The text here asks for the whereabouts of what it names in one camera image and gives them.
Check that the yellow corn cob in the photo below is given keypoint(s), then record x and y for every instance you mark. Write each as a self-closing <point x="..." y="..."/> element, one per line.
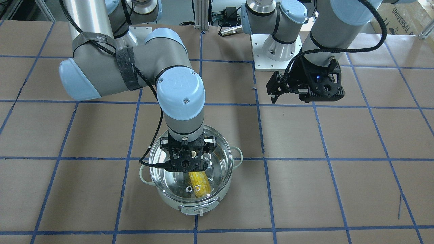
<point x="199" y="182"/>

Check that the black power brick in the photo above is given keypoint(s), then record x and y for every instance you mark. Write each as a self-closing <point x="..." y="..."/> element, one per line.
<point x="230" y="17"/>

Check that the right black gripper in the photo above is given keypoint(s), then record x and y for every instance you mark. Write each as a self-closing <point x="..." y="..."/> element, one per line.
<point x="165" y="145"/>

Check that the pale green cooking pot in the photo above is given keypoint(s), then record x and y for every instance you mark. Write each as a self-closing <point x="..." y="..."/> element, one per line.
<point x="175" y="188"/>

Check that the silver cable connector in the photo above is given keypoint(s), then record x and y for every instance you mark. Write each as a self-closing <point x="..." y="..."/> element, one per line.
<point x="231" y="31"/>

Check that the aluminium frame post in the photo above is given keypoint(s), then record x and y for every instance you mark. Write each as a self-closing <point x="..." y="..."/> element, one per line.
<point x="201" y="13"/>

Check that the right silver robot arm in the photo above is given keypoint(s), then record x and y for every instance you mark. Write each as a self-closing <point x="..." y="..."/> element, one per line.
<point x="99" y="67"/>

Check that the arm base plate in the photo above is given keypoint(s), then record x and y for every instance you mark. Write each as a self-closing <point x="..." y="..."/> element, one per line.
<point x="136" y="35"/>
<point x="270" y="55"/>

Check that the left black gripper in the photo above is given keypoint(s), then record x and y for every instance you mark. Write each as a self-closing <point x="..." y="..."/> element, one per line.
<point x="299" y="75"/>

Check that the cardboard box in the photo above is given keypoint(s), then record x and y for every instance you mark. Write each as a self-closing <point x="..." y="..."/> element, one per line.
<point x="407" y="19"/>

